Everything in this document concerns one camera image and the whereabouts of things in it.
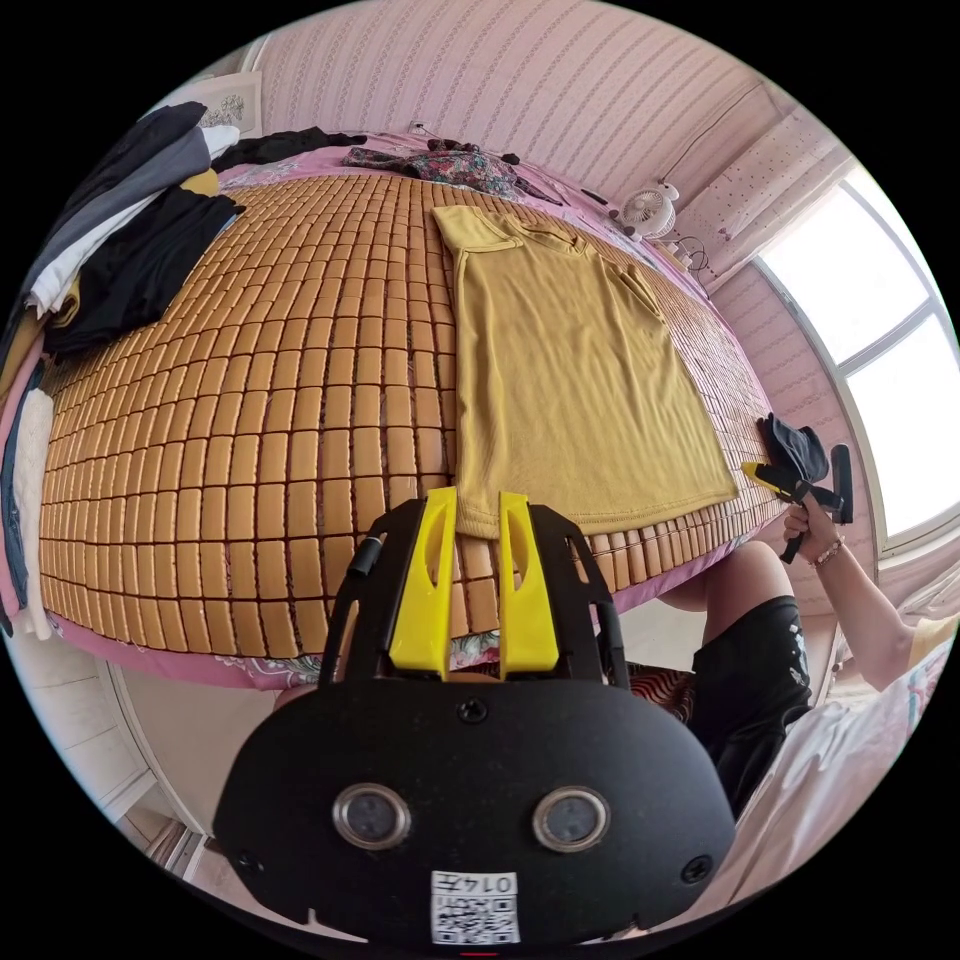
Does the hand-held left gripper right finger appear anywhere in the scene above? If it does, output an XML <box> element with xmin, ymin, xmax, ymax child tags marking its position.
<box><xmin>498</xmin><ymin>491</ymin><xmax>561</xmax><ymax>673</ymax></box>

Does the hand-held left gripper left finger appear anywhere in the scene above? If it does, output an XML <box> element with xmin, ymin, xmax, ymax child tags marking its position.
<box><xmin>389</xmin><ymin>485</ymin><xmax>457</xmax><ymax>681</ymax></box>

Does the person's right forearm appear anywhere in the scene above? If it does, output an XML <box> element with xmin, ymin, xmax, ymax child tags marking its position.
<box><xmin>812</xmin><ymin>535</ymin><xmax>933</xmax><ymax>693</ymax></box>

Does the yellow t-shirt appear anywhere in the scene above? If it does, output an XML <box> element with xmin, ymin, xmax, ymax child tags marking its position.
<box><xmin>431</xmin><ymin>203</ymin><xmax>741</xmax><ymax>541</ymax></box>

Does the person's right hand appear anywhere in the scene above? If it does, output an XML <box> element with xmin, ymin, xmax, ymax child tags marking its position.
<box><xmin>781</xmin><ymin>497</ymin><xmax>843</xmax><ymax>565</ymax></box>

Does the window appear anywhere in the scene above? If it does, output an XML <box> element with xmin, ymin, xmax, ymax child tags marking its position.
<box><xmin>752</xmin><ymin>170</ymin><xmax>960</xmax><ymax>558</ymax></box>

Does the person's body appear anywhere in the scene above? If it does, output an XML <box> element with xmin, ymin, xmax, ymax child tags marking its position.
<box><xmin>669</xmin><ymin>539</ymin><xmax>960</xmax><ymax>928</ymax></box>

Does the bed with woven mat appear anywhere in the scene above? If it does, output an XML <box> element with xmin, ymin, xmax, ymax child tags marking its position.
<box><xmin>0</xmin><ymin>131</ymin><xmax>805</xmax><ymax>691</ymax></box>

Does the dotted pink curtain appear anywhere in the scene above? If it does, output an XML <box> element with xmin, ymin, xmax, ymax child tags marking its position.
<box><xmin>673</xmin><ymin>112</ymin><xmax>858</xmax><ymax>288</ymax></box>

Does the small white fan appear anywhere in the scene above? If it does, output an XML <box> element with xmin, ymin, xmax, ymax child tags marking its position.
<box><xmin>616</xmin><ymin>178</ymin><xmax>682</xmax><ymax>243</ymax></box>

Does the floral patterned garment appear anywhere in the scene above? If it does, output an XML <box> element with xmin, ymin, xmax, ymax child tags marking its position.
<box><xmin>341</xmin><ymin>145</ymin><xmax>528</xmax><ymax>202</ymax></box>

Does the pile of clothes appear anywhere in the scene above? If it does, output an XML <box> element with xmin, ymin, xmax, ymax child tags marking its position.
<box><xmin>0</xmin><ymin>101</ymin><xmax>247</xmax><ymax>639</ymax></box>

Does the black garment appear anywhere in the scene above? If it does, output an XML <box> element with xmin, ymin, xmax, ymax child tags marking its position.
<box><xmin>212</xmin><ymin>126</ymin><xmax>369</xmax><ymax>172</ymax></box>

